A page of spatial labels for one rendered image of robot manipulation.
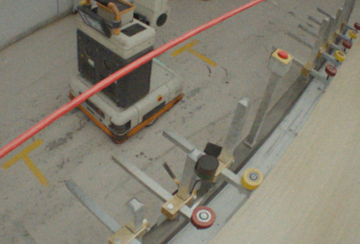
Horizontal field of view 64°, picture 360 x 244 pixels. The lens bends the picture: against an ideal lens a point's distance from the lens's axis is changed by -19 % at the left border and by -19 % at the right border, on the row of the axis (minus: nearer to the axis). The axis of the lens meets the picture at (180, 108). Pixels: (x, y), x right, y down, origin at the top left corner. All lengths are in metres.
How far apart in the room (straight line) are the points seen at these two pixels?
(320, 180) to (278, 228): 0.31
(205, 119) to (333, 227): 1.67
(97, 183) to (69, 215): 0.32
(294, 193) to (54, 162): 1.64
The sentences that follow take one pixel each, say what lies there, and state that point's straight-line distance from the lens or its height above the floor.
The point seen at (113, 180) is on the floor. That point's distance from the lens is 2.23.
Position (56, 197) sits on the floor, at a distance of 2.19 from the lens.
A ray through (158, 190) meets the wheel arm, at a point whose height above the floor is 0.86.
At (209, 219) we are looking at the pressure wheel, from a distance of 1.11.
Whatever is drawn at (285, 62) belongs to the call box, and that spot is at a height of 1.22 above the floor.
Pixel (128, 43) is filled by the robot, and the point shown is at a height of 0.81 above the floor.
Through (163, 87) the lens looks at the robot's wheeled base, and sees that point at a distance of 2.41.
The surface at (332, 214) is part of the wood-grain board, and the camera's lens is 1.30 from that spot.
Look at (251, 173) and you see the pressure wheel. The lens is 1.25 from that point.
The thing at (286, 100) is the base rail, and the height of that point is 0.70.
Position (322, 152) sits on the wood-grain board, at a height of 0.90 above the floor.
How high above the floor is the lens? 1.88
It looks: 45 degrees down
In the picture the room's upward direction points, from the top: 10 degrees clockwise
